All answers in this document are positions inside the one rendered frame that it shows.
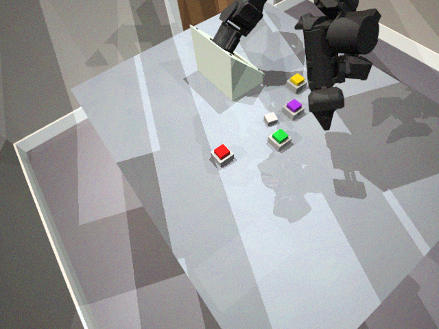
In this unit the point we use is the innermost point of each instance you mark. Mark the yellow button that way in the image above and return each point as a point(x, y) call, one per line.
point(296, 83)

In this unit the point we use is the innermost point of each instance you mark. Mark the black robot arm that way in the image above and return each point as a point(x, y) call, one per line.
point(342, 30)

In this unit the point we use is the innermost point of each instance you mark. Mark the red button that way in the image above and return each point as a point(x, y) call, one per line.
point(222, 155)

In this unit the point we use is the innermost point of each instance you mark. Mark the purple button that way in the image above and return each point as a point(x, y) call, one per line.
point(293, 109)

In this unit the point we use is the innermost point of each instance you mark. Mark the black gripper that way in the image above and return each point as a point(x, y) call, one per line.
point(324, 99)

